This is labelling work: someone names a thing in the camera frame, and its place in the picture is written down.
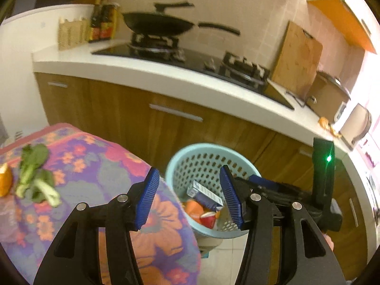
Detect person right hand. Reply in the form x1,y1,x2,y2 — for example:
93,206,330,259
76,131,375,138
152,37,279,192
323,233,334,251

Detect green leafy vegetable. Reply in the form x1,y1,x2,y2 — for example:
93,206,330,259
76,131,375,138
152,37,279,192
19,143,50,185

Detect orange bottom wall cabinet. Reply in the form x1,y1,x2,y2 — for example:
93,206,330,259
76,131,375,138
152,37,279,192
307,0,379,54

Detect white electric kettle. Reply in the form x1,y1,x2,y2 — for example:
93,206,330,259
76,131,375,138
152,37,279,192
340,104,372,150

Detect light blue perforated trash basket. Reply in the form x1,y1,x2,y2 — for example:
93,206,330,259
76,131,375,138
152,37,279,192
165,143,260,239

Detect wooden base cabinets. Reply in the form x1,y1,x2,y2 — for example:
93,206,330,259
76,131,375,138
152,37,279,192
33,71,371,274

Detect red white paper cup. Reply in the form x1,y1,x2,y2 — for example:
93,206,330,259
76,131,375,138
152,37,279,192
200,211,216,229

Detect black glass gas hob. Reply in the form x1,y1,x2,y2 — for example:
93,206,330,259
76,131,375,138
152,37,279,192
93,44,294,111

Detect wooden stool under basket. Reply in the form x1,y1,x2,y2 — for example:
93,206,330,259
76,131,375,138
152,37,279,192
197,237,223,259

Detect beige utensil holder basket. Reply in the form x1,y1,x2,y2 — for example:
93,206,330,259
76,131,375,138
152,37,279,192
57,17,89,51

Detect orange peel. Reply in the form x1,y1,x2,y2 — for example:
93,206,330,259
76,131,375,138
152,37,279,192
318,117,341,138
0,163,13,198

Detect green vegetable stalk piece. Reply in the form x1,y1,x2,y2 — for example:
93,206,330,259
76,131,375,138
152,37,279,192
15,167,61,208

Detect blue white milk carton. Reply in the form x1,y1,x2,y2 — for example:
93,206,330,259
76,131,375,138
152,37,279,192
186,180,223,212

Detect orange peel on counter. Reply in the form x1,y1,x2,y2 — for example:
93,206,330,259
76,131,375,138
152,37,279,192
318,117,341,138

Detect dark soy sauce bottle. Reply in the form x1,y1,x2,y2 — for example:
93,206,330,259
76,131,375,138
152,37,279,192
88,0,102,43

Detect black wok with lid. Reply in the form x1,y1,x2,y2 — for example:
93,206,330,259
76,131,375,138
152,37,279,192
121,0,242,38

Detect floral purple tablecloth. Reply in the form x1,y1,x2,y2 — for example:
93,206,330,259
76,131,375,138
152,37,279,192
1,123,201,284

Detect right burner grate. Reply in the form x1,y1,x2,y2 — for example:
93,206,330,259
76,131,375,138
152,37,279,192
221,52,271,90

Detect dark vinegar bottle red label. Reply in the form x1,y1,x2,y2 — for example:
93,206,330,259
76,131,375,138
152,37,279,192
99,3,119,41

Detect bamboo cutting board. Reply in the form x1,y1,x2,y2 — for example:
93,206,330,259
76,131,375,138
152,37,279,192
271,21,323,100

